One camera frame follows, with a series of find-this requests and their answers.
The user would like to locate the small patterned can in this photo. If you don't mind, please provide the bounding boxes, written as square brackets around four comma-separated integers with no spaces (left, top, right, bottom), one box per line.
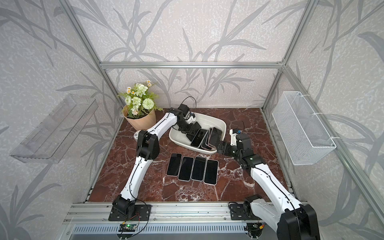
[134,130,141,142]

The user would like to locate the phone with pink case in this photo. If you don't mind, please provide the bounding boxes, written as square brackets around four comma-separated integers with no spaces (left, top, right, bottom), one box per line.
[166,153,182,177]

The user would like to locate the clear plastic wall shelf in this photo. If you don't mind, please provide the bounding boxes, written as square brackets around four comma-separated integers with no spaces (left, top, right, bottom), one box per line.
[10,94,99,164]

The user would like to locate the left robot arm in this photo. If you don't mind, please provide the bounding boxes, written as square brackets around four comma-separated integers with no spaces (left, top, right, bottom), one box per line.
[113,104,197,219]

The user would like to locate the black phone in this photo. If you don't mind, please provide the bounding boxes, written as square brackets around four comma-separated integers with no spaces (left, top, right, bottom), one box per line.
[191,129,208,148]
[208,127,222,148]
[204,160,219,186]
[191,157,207,182]

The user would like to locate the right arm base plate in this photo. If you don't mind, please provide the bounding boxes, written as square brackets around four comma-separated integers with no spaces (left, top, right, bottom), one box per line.
[228,202,260,221]

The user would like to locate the white wire mesh basket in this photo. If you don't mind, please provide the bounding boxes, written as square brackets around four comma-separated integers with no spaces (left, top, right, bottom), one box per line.
[272,91,337,166]

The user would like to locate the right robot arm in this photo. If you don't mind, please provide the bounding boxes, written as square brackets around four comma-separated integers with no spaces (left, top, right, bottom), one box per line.
[215,132,321,240]

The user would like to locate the potted artificial flower plant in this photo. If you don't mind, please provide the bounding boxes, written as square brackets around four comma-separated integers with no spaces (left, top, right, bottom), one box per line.
[118,80,163,131]

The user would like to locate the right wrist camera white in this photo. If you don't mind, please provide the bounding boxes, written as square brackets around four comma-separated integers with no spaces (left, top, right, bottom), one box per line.
[229,129,242,146]

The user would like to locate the left green circuit board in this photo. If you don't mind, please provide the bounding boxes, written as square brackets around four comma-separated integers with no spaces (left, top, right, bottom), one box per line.
[119,223,138,233]

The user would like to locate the phone with light blue case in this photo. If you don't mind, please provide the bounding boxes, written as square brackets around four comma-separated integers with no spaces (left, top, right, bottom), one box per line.
[178,157,194,182]

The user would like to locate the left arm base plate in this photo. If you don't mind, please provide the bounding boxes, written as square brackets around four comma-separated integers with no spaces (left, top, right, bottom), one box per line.
[108,204,152,222]

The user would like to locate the right circuit board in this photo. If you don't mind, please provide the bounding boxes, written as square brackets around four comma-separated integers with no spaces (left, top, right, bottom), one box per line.
[244,223,265,234]

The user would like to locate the white plastic storage box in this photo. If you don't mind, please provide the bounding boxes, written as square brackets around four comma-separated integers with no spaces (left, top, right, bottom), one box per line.
[169,113,227,155]

